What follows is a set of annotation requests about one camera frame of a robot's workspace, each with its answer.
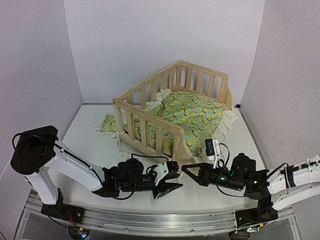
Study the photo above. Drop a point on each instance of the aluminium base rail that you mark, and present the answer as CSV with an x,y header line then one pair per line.
x,y
36,225

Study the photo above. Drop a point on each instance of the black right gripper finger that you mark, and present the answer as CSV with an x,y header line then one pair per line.
x,y
198,171
203,180

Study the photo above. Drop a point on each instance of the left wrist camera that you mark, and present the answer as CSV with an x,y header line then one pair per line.
x,y
159,172

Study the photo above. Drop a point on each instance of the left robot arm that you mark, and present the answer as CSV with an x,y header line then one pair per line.
x,y
39,150

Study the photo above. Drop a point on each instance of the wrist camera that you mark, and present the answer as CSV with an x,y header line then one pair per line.
x,y
159,172
213,153

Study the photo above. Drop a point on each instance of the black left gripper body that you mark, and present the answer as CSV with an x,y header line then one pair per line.
x,y
131,188

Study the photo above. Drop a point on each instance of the lemon print bed cushion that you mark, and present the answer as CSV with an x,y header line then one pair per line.
x,y
202,117

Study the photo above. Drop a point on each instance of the wooden pet bed frame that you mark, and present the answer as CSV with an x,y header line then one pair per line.
x,y
152,135

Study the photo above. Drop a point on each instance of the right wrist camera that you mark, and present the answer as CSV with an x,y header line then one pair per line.
x,y
213,153

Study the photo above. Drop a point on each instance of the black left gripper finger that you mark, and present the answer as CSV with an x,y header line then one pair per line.
x,y
173,168
165,188

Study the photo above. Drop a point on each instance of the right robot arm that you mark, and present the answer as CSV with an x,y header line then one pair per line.
x,y
274,190

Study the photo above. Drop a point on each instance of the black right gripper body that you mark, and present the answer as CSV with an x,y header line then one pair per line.
x,y
230,183

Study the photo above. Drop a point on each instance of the small lemon print pillow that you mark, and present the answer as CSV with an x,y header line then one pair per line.
x,y
107,126

